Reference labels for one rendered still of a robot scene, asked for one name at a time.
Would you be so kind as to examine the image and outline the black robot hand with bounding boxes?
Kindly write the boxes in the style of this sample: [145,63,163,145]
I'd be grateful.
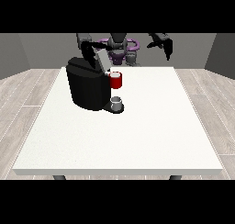
[79,40,107,69]
[146,38,174,62]

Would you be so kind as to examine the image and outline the pale grey machine lid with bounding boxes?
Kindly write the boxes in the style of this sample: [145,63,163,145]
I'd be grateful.
[95,49,112,73]

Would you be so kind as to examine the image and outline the black coffee machine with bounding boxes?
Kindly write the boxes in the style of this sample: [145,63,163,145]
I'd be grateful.
[65,56,125,114]

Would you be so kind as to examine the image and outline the red pod holder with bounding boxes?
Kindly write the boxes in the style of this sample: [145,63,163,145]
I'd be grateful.
[108,71,123,90]

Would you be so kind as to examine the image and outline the grey robot trunk purple rings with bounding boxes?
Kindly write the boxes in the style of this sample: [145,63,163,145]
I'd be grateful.
[97,33,142,67]

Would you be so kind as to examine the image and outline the small grey cup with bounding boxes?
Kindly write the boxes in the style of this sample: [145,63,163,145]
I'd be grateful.
[109,95,124,112]

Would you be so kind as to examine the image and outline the dark table leg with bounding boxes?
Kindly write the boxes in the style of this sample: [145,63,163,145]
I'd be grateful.
[51,174,67,181]

